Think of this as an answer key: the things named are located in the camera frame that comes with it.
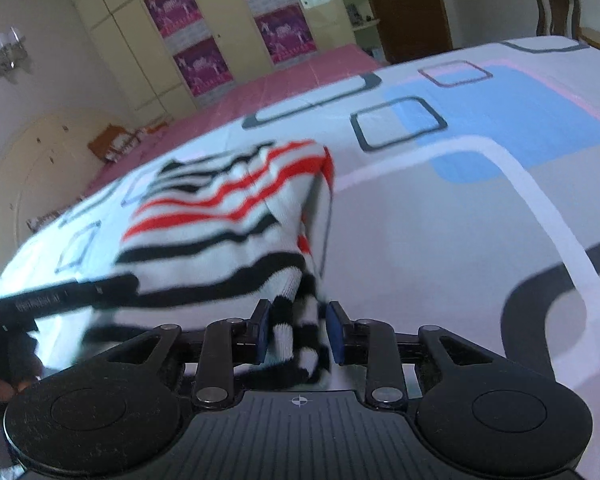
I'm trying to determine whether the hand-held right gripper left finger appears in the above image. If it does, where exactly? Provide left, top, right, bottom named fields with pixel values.
left=105, top=300, right=271, bottom=408

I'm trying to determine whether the purple wall poster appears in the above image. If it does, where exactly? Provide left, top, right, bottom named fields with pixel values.
left=172, top=37, right=233, bottom=97
left=255, top=5, right=317, bottom=65
left=144, top=0, right=201, bottom=38

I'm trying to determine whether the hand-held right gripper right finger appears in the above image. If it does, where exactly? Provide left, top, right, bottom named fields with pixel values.
left=328, top=302, right=506, bottom=408

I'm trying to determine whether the brown wooden chair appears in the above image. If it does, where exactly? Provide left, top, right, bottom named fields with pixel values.
left=534, top=0, right=580, bottom=38

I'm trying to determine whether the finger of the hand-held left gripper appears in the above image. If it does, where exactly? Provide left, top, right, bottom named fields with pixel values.
left=0, top=274, right=140, bottom=320

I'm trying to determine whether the brown wooden door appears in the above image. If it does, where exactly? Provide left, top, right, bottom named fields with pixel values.
left=355, top=0, right=453, bottom=65

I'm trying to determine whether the striped knit sweater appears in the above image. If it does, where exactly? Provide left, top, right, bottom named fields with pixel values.
left=82, top=140, right=336, bottom=391

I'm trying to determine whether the cream corner shelf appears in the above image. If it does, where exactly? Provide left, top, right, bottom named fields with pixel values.
left=330, top=0, right=386, bottom=61

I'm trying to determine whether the small brown wooden stool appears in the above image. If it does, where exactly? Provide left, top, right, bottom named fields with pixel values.
left=87, top=122, right=136, bottom=163

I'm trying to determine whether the wall lamp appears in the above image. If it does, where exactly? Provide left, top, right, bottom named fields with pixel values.
left=0, top=27, right=26, bottom=78

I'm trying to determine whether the cream arched headboard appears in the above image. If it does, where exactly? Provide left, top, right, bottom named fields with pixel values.
left=0, top=112, right=141, bottom=261

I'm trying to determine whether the cream wardrobe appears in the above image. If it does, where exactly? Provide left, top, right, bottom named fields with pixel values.
left=52, top=0, right=366, bottom=116

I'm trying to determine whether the patterned bed sheet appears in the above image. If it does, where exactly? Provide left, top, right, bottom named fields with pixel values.
left=0, top=35, right=600, bottom=480

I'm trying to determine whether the pink bed sheet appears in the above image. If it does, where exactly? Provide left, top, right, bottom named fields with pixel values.
left=82, top=42, right=386, bottom=196

